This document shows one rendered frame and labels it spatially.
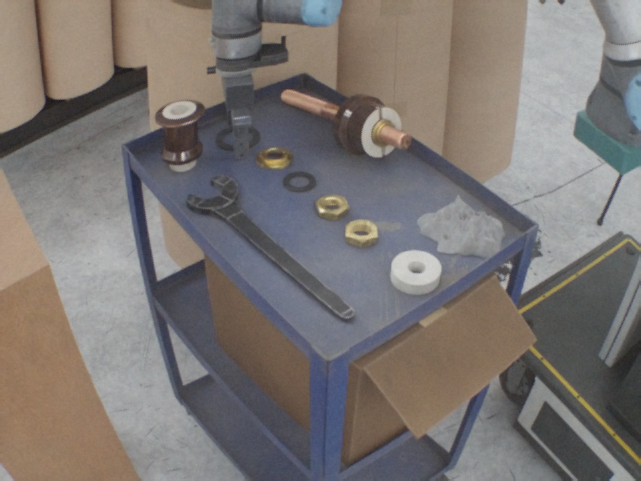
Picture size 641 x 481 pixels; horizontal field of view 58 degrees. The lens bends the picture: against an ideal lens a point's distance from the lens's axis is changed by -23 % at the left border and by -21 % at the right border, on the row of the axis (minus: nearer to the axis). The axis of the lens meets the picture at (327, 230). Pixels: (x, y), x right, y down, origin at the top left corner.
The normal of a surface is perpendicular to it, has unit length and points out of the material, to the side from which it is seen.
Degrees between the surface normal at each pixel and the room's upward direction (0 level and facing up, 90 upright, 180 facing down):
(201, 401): 0
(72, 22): 90
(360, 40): 90
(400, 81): 90
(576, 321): 0
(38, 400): 90
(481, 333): 26
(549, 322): 0
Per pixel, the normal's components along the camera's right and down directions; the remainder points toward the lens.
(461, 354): 0.30, -0.47
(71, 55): 0.25, 0.62
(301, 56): 0.65, 0.50
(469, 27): -0.14, 0.63
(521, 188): 0.02, -0.77
